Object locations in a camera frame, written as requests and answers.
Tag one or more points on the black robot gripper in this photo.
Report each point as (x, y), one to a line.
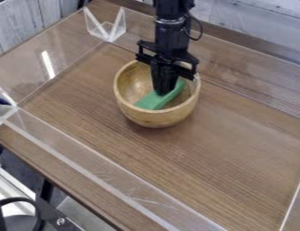
(166, 54)

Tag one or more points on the brown wooden bowl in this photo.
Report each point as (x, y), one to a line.
(133, 86)

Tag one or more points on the green rectangular block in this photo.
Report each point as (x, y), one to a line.
(154, 102)

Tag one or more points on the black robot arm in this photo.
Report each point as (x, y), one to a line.
(172, 10)

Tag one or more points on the blue object at edge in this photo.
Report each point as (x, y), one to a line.
(3, 102)

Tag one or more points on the black metal table leg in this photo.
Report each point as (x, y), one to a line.
(47, 190)

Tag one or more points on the clear acrylic corner bracket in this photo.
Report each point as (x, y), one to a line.
(105, 31)

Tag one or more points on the clear acrylic tray wall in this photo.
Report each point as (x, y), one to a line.
(221, 172)

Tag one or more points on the grey metal bracket with screw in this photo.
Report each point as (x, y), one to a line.
(54, 218)

